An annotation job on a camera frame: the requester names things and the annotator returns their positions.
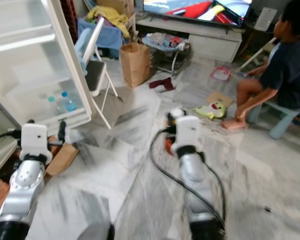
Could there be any boy in navy shirt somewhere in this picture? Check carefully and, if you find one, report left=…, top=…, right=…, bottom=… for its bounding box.
left=221, top=0, right=300, bottom=132

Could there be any large flat screen television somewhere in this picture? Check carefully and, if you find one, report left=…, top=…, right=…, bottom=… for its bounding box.
left=142, top=0, right=253, bottom=27

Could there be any grey rectangular board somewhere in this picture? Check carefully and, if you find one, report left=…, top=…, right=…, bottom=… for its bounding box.
left=254, top=7, right=278, bottom=32

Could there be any dark red cloth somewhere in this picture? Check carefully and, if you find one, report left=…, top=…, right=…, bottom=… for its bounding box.
left=149, top=77, right=176, bottom=92

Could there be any light blue plastic stool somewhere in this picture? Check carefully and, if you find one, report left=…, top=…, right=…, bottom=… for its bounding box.
left=247, top=100, right=300, bottom=140

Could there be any clear bottle blue label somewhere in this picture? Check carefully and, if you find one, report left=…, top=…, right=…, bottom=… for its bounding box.
left=60, top=91, right=77, bottom=112

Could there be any white refrigerator door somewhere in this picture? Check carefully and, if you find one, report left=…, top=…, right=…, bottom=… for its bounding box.
left=0, top=0, right=93, bottom=132

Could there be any flat cardboard sheet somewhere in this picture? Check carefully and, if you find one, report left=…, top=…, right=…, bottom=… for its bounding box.
left=206, top=91, right=234, bottom=108

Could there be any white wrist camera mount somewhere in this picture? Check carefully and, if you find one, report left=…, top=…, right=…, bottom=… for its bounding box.
left=20, top=122, right=49, bottom=162
left=171, top=116, right=202, bottom=155

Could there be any red brick pillar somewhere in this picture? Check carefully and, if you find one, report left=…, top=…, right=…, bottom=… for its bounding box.
left=60, top=0, right=78, bottom=31

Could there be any yellow garment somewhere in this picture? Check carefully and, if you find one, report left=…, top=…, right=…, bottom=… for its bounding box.
left=87, top=6, right=130, bottom=38

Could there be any brown paper bag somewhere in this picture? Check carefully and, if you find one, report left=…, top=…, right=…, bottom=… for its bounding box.
left=120, top=42, right=152, bottom=89

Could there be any yellow plush toy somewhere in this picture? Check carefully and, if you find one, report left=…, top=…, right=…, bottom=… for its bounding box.
left=194, top=101, right=226, bottom=120

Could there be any grey baby bouncer seat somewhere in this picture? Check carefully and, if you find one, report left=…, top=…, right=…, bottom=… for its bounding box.
left=142, top=32, right=192, bottom=76

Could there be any red brick stack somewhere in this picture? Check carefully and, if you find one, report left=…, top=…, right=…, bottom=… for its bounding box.
left=0, top=177, right=17, bottom=227

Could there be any brown cardboard box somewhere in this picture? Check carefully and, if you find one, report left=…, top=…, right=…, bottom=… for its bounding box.
left=97, top=0, right=136, bottom=17

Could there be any clear bottle green cap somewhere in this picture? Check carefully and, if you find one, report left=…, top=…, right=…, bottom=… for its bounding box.
left=47, top=96, right=60, bottom=115

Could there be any white television console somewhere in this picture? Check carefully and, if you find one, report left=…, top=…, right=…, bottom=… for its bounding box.
left=135, top=17, right=246, bottom=63

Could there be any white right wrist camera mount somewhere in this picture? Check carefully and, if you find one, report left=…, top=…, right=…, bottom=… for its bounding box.
left=171, top=116, right=202, bottom=155

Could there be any white grey folding chair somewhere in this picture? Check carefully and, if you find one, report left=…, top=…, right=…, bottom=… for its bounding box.
left=82, top=17, right=116, bottom=130

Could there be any orange juice bottle white cap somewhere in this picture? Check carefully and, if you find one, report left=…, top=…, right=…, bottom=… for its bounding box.
left=164, top=107, right=186, bottom=154

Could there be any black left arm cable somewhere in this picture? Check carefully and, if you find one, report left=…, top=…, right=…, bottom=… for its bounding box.
left=0, top=129, right=23, bottom=148

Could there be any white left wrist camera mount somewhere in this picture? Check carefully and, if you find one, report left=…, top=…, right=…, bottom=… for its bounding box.
left=20, top=122, right=49, bottom=162

